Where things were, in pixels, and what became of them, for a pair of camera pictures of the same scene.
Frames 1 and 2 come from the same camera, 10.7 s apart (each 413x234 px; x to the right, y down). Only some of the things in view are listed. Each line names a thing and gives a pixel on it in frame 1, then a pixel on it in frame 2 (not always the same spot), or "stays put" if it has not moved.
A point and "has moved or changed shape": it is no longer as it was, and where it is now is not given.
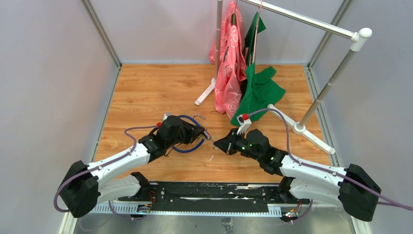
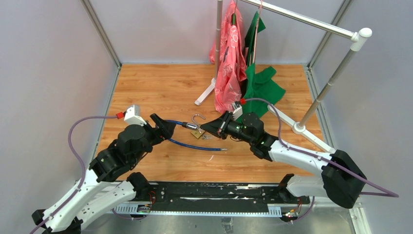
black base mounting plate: [206, 197] stays put
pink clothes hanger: [256, 31] stays put
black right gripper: [227, 144] to [219, 126]
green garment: [261, 89] stays put
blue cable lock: [179, 150] has moved or changed shape
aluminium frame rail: [103, 33] stays put
